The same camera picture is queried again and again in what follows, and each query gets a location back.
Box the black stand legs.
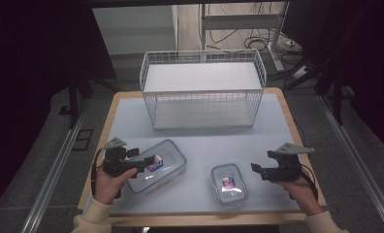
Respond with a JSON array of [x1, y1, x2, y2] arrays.
[[59, 72, 120, 130], [282, 52, 356, 126]]

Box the small clear blue-rimmed food container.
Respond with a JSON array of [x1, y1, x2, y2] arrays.
[[210, 163, 249, 206]]

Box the person's right hand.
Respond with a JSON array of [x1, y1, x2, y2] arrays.
[[274, 178, 324, 216]]

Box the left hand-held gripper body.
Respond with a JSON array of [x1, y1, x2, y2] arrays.
[[101, 137, 140, 179]]

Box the black curtain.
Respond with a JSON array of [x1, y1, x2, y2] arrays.
[[281, 0, 384, 159], [0, 0, 116, 208]]

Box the pale table mat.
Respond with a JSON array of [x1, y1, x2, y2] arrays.
[[107, 93, 303, 216]]

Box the white metal stand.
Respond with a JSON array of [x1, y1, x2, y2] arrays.
[[199, 1, 290, 73]]

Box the large clear blue-rimmed food container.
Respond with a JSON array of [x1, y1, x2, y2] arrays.
[[125, 139, 187, 196]]

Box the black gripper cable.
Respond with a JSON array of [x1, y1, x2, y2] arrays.
[[299, 164, 320, 201], [90, 149, 105, 197]]

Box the black floor cables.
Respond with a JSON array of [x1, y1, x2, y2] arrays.
[[208, 28, 300, 54]]

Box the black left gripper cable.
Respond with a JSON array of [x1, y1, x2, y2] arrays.
[[90, 149, 105, 197]]

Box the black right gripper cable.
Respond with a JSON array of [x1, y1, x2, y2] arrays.
[[299, 164, 320, 201]]

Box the white wire two-tier rack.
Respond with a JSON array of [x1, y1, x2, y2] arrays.
[[139, 49, 268, 131]]

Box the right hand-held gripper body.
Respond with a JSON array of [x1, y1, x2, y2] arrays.
[[260, 142, 316, 183]]

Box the aluminium floor rail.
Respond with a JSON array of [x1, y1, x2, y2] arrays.
[[19, 99, 91, 233], [318, 94, 384, 225]]

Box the white power strip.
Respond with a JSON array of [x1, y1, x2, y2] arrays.
[[291, 65, 309, 81]]

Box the person's left hand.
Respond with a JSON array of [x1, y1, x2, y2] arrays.
[[94, 167, 139, 205]]

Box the white cabinet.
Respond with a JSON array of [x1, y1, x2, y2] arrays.
[[92, 4, 179, 56]]

